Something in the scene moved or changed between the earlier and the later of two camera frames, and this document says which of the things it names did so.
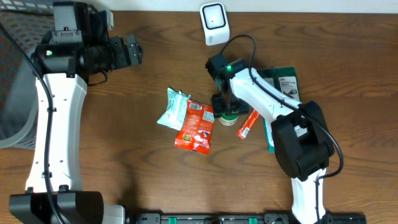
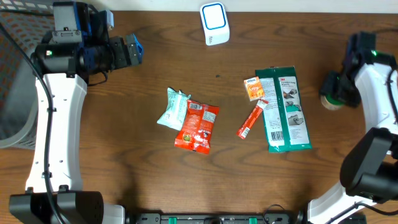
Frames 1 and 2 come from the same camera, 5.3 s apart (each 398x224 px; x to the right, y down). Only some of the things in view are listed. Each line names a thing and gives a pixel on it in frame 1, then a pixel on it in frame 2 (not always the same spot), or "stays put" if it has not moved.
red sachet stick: (242, 132) stays put
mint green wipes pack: (175, 115) stays put
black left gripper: (120, 59) stays put
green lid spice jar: (228, 120) to (331, 104)
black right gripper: (218, 107) to (327, 86)
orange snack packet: (196, 134) stays put
